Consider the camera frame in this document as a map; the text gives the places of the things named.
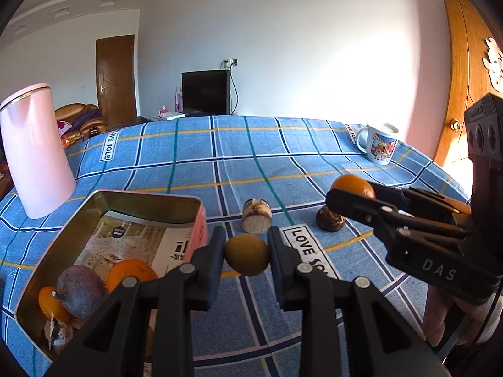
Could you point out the black television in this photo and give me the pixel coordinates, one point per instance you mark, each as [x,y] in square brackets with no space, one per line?
[205,92]

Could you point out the person's right hand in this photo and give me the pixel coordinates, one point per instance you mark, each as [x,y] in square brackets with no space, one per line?
[438,318]

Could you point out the dark brown room door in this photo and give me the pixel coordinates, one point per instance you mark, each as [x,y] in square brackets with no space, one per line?
[116,80]

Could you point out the white paper door decoration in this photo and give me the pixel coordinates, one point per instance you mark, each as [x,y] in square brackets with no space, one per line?
[494,66]

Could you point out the low television stand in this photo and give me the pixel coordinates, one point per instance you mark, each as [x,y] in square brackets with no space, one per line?
[173,117]

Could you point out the green-brown kiwi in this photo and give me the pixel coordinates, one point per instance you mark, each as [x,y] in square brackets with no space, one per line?
[247,255]

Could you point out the wall power outlet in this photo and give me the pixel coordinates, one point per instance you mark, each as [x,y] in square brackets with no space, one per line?
[230,62]

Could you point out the brown leather armchair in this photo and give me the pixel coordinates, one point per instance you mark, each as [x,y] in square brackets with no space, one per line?
[84,119]

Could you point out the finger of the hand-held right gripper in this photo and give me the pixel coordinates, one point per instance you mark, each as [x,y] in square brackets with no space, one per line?
[353,206]
[432,200]

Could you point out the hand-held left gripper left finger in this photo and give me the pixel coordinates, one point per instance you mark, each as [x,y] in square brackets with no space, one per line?
[214,251]

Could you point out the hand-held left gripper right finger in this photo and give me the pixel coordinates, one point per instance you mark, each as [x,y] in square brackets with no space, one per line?
[277,251]

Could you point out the brass door knob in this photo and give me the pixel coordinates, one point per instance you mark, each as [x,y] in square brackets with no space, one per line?
[455,124]

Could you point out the white flat box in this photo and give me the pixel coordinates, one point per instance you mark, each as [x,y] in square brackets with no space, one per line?
[171,115]

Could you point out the blue plaid tablecloth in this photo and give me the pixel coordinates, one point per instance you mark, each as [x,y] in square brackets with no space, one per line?
[255,157]

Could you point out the white printed mug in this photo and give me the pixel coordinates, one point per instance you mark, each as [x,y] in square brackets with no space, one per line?
[379,147]

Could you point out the light wooden door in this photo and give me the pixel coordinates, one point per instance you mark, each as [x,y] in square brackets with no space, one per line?
[459,66]

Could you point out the pink electric kettle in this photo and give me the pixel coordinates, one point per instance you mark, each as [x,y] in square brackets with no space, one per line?
[35,157]

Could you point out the purple passion fruit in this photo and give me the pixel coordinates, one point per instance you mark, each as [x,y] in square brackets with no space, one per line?
[80,290]

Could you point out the printed paper leaflet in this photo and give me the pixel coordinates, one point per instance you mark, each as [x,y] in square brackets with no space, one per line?
[157,243]

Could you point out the pink metal tin box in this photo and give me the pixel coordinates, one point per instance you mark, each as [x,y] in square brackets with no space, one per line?
[137,202]

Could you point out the orange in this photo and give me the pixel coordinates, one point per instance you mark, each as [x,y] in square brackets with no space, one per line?
[351,184]
[47,300]
[131,273]

